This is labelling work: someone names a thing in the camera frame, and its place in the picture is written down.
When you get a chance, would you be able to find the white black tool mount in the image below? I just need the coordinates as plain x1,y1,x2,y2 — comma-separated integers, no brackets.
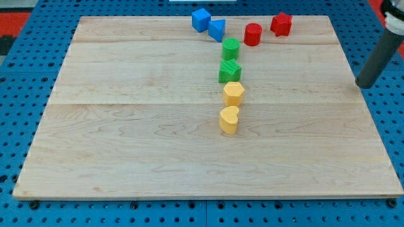
380,0,403,35

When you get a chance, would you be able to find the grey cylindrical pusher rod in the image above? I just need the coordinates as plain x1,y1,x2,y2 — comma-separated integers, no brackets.
355,29,403,89

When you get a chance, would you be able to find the red star block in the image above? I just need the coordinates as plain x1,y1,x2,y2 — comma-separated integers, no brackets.
270,12,293,37

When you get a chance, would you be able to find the green star block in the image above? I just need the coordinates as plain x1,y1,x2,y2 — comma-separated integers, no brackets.
218,59,242,83

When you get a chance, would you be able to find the red cylinder block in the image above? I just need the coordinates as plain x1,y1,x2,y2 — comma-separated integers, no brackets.
244,23,263,47

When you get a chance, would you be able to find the green cylinder block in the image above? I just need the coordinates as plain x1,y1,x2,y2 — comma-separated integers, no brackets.
222,38,240,61

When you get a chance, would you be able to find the yellow hexagon block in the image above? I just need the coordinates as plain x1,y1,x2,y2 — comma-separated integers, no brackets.
222,81,245,107

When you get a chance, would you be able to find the blue triangle block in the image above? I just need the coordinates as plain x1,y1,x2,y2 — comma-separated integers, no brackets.
208,19,226,42

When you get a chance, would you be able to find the yellow heart block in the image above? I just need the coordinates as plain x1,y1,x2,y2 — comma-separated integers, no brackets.
219,106,239,134

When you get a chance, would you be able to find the blue cube block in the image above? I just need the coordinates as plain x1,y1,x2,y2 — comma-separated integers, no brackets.
191,8,211,33

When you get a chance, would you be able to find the wooden board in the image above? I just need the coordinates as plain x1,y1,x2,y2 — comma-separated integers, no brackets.
13,16,403,201

